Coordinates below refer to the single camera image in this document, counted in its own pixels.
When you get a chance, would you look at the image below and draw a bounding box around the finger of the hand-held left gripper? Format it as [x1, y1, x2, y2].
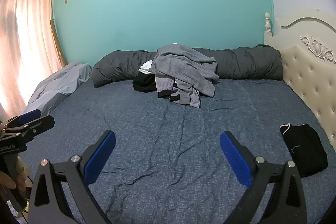
[4, 109, 42, 128]
[17, 116, 55, 139]

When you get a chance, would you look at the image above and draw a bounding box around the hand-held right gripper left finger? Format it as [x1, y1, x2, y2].
[28, 130, 116, 224]

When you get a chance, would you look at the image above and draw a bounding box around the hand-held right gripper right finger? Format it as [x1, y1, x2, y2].
[220, 131, 307, 224]

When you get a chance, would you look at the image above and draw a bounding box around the grey knit sweater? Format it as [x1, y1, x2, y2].
[149, 43, 219, 97]

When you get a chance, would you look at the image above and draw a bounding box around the person's left hand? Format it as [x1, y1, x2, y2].
[0, 156, 33, 197]

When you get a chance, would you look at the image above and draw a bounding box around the light grey blanket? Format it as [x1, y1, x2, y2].
[22, 62, 93, 117]

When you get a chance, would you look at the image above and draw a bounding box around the blue bed sheet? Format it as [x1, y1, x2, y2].
[18, 78, 334, 224]

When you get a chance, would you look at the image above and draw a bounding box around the pink curtain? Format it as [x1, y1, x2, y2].
[0, 0, 57, 119]

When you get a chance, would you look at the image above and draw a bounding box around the black garment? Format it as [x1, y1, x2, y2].
[133, 72, 158, 93]

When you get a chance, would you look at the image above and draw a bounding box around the dark grey rolled duvet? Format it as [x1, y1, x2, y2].
[92, 44, 284, 88]

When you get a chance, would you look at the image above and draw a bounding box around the grey jacket with black cuffs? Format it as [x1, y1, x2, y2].
[155, 74, 202, 108]

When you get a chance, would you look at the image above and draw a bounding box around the white garment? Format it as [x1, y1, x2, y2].
[139, 60, 155, 75]

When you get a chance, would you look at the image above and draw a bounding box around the cream tufted headboard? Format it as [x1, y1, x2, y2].
[264, 8, 336, 140]

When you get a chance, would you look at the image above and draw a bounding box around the wooden window frame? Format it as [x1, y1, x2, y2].
[50, 20, 67, 68]

